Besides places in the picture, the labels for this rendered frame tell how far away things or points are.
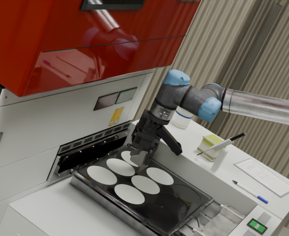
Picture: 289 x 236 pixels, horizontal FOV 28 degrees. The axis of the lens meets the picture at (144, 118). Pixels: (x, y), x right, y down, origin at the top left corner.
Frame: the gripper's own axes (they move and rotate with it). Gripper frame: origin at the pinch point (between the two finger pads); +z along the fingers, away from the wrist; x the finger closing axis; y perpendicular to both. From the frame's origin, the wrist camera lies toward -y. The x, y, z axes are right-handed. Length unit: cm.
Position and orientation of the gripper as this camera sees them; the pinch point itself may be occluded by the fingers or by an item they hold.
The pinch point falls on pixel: (141, 169)
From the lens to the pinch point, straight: 194.1
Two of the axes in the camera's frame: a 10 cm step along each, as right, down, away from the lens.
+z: -3.9, 8.5, 3.7
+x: 0.3, 4.1, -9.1
